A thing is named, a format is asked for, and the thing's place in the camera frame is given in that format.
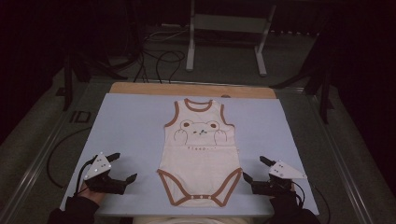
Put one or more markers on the person's left hand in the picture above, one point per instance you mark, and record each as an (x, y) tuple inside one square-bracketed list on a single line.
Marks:
[(91, 196)]

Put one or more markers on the person's white garment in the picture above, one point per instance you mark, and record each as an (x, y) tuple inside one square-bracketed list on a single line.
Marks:
[(193, 221)]

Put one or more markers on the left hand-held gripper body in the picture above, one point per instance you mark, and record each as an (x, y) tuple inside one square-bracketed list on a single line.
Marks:
[(99, 168)]

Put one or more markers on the black stand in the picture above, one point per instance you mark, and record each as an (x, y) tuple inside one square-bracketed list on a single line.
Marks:
[(323, 93), (67, 87)]

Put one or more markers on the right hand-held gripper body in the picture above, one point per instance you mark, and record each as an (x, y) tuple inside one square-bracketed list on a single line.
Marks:
[(285, 171)]

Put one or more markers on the black floor socket frame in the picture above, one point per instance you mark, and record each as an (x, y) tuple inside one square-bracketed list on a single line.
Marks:
[(80, 116)]

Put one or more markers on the person's right hand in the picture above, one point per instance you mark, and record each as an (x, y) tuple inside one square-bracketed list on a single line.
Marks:
[(292, 187)]

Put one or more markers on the white metal stand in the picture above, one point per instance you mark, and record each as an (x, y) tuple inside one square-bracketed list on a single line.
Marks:
[(229, 23)]

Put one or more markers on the light blue mat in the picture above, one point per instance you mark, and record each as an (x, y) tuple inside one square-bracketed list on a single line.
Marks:
[(130, 124)]

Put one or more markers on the metal frame rail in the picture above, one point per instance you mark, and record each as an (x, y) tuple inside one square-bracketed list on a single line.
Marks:
[(34, 168), (339, 168)]

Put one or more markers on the cream baby bodysuit brown trim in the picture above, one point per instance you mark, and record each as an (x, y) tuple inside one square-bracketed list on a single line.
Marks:
[(199, 161)]

